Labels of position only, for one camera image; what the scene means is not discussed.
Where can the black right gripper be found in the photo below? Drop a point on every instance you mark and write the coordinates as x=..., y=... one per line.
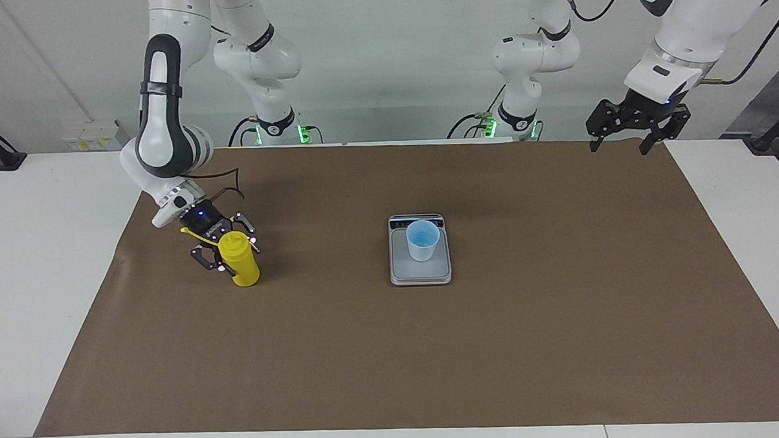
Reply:
x=205, y=220

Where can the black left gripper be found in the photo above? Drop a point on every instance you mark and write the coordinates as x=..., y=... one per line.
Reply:
x=648, y=109

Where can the yellow squeeze bottle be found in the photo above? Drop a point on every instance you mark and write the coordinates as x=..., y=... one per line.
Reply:
x=242, y=266

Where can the light blue plastic cup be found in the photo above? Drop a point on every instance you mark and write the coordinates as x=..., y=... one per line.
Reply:
x=423, y=244

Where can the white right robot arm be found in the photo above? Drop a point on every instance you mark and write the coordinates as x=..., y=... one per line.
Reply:
x=166, y=123

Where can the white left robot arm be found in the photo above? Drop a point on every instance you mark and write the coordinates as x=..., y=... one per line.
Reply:
x=700, y=13

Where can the silver digital kitchen scale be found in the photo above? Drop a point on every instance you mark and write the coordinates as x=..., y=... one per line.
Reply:
x=420, y=273

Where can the white yellow socket box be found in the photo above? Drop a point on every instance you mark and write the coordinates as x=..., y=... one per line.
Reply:
x=92, y=135

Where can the brown table mat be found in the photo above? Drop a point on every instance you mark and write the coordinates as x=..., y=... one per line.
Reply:
x=368, y=349

